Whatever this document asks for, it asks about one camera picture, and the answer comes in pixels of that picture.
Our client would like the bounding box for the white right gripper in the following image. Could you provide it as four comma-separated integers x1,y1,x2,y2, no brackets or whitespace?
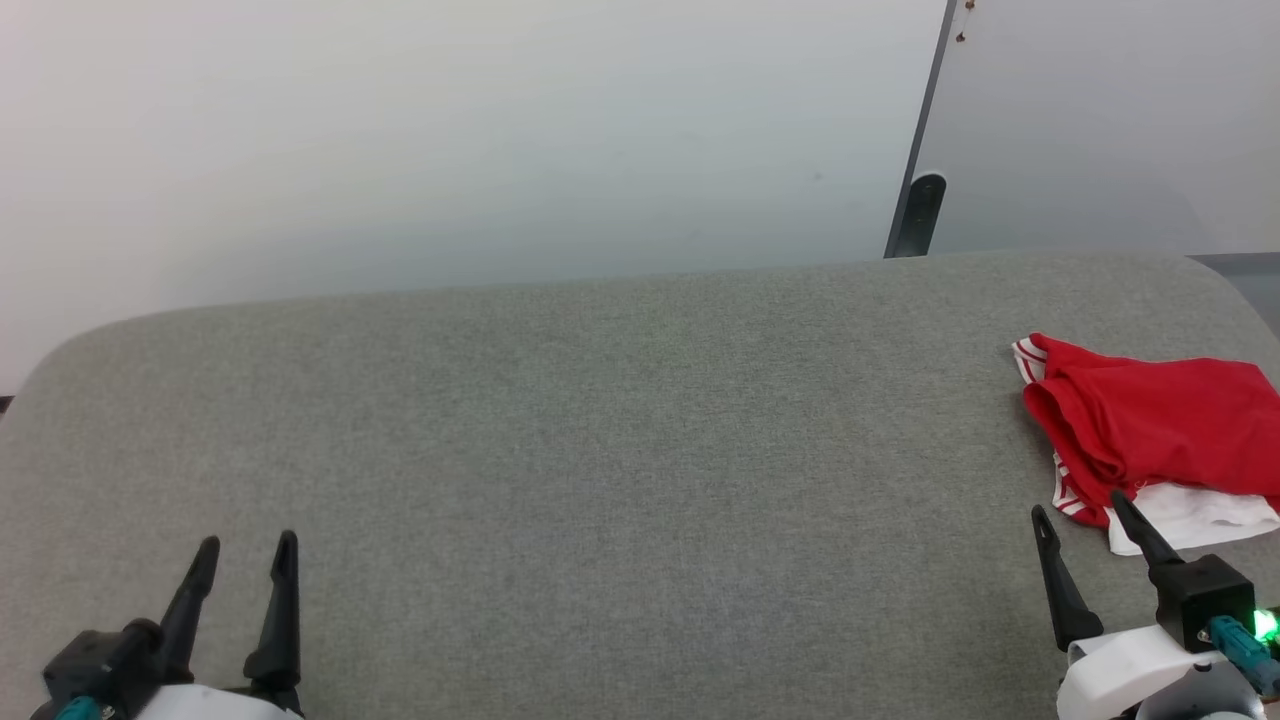
1031,490,1237,720

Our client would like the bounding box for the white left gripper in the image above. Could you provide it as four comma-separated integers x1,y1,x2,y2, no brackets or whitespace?
135,530,306,720

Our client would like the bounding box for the red number 23 basketball jersey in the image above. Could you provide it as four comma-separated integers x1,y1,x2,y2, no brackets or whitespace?
1012,333,1280,557

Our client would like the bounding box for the teal right camera connector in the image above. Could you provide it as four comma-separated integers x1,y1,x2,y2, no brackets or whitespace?
1205,615,1280,691

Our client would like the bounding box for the dark rounded door handle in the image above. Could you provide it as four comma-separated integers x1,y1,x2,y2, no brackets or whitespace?
888,172,947,259

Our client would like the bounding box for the dark door frame strip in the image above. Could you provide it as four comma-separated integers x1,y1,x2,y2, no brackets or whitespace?
883,0,961,259

